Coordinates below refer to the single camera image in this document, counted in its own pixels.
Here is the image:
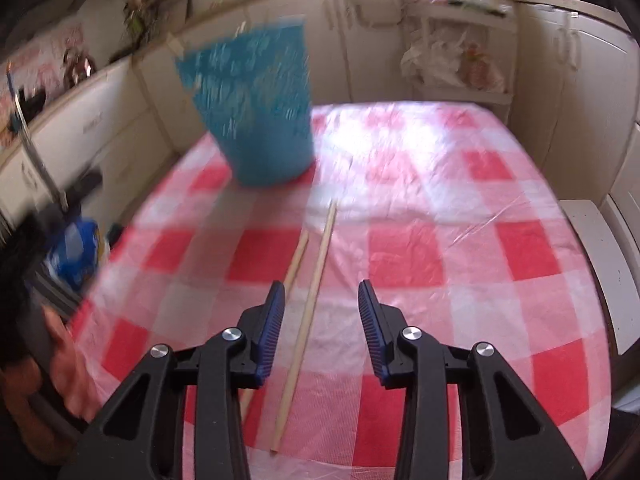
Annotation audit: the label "pale wooden chopstick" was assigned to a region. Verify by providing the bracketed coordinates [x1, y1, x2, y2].
[239, 230, 310, 423]
[270, 199, 337, 456]

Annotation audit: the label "white plastic bag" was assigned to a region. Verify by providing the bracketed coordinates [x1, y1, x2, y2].
[400, 35, 466, 86]

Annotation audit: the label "blue perforated plastic basket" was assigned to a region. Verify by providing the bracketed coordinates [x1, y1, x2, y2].
[174, 19, 316, 187]

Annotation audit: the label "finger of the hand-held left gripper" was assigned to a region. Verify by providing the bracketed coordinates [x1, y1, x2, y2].
[64, 170, 104, 207]

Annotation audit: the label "person's left forearm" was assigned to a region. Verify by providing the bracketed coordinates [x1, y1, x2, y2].
[0, 364, 76, 466]

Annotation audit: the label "white shelf trolley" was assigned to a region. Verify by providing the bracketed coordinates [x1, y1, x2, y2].
[400, 0, 518, 106]

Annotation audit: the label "white hanging door basket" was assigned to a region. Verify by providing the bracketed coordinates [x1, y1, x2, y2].
[347, 0, 403, 26]

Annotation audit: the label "blue plastic bag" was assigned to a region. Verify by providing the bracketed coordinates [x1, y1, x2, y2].
[45, 217, 108, 291]

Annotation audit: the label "counter dish rack with utensils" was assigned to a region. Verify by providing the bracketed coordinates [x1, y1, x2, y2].
[122, 0, 193, 53]

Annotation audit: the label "pink wall stickers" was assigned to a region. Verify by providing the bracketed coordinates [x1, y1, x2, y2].
[0, 25, 86, 136]

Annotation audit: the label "red white checked tablecloth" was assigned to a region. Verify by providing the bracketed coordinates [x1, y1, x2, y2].
[67, 100, 618, 480]

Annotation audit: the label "steel kettle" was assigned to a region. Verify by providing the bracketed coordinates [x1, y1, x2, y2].
[62, 47, 96, 83]

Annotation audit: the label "person's left hand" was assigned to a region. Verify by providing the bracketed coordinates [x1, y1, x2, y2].
[42, 305, 107, 422]

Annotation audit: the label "cream cabinet with ring handles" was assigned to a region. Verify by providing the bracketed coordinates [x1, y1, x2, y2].
[512, 0, 640, 201]

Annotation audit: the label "cream kitchen cabinet with drawers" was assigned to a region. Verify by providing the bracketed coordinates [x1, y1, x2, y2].
[0, 25, 211, 231]

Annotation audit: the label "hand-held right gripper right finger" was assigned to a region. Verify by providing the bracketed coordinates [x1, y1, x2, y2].
[357, 279, 588, 480]

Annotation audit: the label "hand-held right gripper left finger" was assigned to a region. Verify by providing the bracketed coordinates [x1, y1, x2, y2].
[57, 280, 287, 480]

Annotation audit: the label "red printed plastic bag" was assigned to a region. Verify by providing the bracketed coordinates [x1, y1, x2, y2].
[460, 42, 506, 93]

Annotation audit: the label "cream cabinet with long handles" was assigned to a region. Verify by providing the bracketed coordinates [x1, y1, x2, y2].
[240, 0, 416, 106]

